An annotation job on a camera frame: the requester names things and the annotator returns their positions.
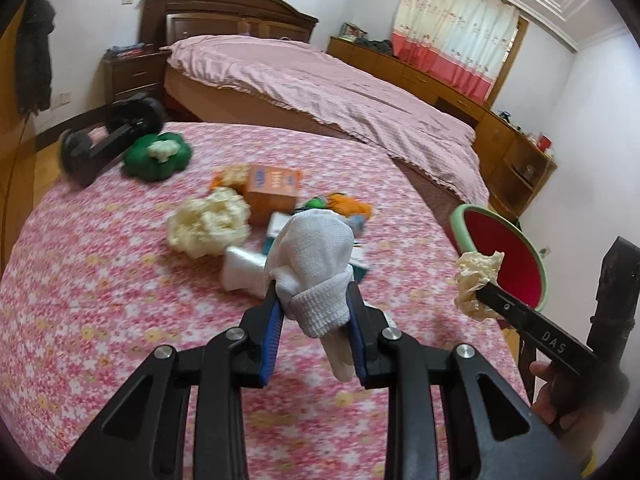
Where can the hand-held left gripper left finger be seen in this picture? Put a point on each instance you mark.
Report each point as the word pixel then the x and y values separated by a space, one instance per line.
pixel 270 335

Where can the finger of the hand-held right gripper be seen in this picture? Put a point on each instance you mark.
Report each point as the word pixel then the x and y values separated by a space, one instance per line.
pixel 505 305

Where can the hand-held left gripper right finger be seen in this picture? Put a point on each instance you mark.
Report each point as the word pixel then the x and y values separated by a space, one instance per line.
pixel 357 340

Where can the cream paper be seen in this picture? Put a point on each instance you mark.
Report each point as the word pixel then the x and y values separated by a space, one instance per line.
pixel 472 280

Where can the red chair green rim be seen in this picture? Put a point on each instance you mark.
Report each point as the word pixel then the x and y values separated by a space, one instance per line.
pixel 500 245

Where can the white knit sock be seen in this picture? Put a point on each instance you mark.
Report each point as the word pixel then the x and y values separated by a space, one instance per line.
pixel 310 250

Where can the orange cardboard box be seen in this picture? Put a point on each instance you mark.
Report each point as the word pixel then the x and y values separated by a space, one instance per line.
pixel 270 195

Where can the person's right hand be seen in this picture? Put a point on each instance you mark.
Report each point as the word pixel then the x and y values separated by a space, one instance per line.
pixel 542 395

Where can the white tissue packet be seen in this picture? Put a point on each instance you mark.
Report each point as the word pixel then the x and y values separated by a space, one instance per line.
pixel 242 267

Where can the dark wooden chair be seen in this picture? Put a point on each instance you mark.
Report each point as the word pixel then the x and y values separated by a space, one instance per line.
pixel 617 280

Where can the cream fluffy plush ball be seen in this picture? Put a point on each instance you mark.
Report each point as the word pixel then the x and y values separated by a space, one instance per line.
pixel 205 225

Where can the orange and green plush toy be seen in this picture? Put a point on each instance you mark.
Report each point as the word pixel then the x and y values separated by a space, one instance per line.
pixel 350 205

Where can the orange cracker packet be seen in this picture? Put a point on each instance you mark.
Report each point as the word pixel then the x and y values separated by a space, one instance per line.
pixel 230 177

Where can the red container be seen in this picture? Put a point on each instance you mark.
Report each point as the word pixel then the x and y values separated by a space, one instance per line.
pixel 544 142

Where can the long wooden cabinet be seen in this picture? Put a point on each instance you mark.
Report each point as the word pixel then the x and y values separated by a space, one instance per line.
pixel 500 135

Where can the pink floral tablecloth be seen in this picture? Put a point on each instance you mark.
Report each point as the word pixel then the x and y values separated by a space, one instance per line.
pixel 100 285

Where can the black dumbbell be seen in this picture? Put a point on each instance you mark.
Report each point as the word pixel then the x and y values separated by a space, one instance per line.
pixel 107 145

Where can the pink checked bed blanket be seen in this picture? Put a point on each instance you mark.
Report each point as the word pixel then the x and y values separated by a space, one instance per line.
pixel 325 90

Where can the white and pink curtain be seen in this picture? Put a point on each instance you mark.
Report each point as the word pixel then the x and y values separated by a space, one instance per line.
pixel 450 25

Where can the dark clothes heap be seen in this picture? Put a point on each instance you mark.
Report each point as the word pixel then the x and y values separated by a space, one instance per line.
pixel 381 45

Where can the dark wooden nightstand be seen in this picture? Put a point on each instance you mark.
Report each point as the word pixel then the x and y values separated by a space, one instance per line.
pixel 130 77

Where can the colourful picture box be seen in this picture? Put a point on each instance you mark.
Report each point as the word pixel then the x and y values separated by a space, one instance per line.
pixel 353 31

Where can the pile of folded clothes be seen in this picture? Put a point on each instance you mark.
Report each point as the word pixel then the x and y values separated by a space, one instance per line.
pixel 127 51

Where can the orange wooden wardrobe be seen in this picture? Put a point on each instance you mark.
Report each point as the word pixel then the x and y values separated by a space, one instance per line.
pixel 10 135

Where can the dark wooden bed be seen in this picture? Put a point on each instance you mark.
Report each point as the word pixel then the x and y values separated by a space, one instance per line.
pixel 225 10

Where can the black hanging coat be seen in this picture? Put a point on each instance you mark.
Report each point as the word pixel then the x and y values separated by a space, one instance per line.
pixel 32 60

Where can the white wall outlet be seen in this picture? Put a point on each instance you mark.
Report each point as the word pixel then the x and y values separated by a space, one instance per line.
pixel 61 99

